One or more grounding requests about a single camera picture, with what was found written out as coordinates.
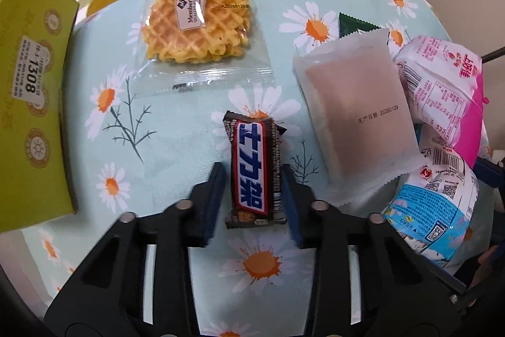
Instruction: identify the pink and white snack packet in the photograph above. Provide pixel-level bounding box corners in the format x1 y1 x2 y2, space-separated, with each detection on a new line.
395 35 490 170

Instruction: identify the frosted white snack packet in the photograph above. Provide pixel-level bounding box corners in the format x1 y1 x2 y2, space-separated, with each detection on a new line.
292 27 425 207

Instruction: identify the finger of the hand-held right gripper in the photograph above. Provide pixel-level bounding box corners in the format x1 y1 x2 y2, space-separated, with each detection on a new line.
475 157 505 199

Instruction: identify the clear waffle packet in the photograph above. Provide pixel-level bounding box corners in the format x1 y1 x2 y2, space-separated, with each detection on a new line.
128 0 275 97

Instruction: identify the dark green snack packet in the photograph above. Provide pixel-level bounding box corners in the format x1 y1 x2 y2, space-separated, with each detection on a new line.
337 11 391 47

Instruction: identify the green cardboard box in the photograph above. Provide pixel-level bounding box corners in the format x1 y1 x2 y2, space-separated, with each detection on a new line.
0 0 80 233

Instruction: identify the blue and white snack packet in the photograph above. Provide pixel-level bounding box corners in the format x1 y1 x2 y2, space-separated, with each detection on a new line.
381 145 480 270

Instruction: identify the brown chocolate bar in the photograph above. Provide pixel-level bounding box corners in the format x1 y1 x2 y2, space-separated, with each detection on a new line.
222 110 288 231

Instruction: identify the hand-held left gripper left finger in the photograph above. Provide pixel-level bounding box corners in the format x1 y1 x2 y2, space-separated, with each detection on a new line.
43 162 227 337

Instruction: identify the daisy print tablecloth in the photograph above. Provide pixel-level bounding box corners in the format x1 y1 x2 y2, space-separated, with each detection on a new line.
0 0 494 337

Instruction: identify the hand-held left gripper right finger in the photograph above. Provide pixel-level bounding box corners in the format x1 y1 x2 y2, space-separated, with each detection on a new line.
280 165 464 337

